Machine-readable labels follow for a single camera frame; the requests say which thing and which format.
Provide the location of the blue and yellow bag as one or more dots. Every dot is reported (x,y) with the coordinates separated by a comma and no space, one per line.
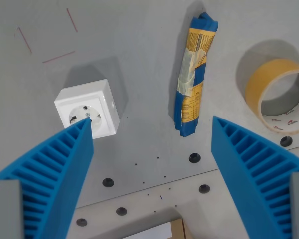
(198,74)

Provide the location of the white wall power socket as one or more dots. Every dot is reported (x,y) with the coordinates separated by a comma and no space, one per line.
(99,99)

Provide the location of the brown cardboard piece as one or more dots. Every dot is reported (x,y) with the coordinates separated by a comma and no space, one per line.
(178,230)

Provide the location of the yellow adhesive tape roll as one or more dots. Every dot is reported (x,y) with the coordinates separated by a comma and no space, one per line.
(259,77)

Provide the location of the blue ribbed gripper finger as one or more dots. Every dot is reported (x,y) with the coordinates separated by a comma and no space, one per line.
(64,169)
(241,159)

